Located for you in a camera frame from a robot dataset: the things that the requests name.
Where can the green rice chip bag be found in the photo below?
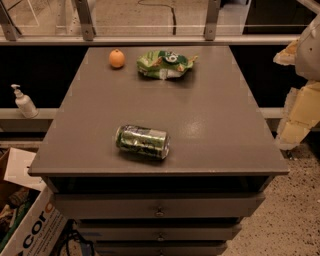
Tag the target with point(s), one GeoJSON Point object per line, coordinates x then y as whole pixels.
{"type": "Point", "coordinates": [163, 65]}

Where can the metal railing frame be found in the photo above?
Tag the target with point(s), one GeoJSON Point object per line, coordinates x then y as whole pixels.
{"type": "Point", "coordinates": [154, 22]}

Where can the drawer knob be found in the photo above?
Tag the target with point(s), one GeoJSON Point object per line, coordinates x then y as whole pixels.
{"type": "Point", "coordinates": [160, 237]}
{"type": "Point", "coordinates": [159, 212]}

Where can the white pump soap bottle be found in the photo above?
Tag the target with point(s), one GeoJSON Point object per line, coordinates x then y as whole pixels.
{"type": "Point", "coordinates": [24, 103]}

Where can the grey drawer cabinet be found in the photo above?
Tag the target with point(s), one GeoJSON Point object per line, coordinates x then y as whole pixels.
{"type": "Point", "coordinates": [149, 167]}

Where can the green soda can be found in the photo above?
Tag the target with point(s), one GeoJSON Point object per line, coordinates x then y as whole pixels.
{"type": "Point", "coordinates": [144, 141]}

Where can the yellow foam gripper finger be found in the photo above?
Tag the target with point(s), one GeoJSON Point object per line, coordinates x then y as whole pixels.
{"type": "Point", "coordinates": [301, 113]}
{"type": "Point", "coordinates": [287, 56]}

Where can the white cardboard box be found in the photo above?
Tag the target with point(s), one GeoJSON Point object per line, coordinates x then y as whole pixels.
{"type": "Point", "coordinates": [30, 224]}

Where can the middle drawer knob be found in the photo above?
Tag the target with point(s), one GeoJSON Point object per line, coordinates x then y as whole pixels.
{"type": "Point", "coordinates": [160, 237]}

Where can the top drawer knob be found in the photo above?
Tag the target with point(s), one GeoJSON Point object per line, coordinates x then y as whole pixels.
{"type": "Point", "coordinates": [159, 212]}

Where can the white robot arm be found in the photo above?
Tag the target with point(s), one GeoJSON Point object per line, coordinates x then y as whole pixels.
{"type": "Point", "coordinates": [307, 60]}

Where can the orange fruit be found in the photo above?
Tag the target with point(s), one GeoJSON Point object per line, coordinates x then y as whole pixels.
{"type": "Point", "coordinates": [116, 58]}

